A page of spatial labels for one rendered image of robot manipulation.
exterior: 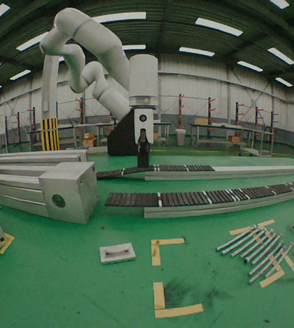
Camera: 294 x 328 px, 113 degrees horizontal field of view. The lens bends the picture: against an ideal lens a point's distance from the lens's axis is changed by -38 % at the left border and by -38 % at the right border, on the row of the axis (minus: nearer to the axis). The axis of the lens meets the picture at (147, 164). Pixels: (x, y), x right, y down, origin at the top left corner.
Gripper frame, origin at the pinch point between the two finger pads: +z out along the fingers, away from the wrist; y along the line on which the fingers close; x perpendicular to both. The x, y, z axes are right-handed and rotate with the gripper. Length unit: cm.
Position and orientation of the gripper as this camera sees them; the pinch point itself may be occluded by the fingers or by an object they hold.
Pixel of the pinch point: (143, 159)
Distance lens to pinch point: 47.2
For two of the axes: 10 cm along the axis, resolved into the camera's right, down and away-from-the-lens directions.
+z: 0.0, 9.5, 3.0
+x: -10.0, 0.0, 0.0
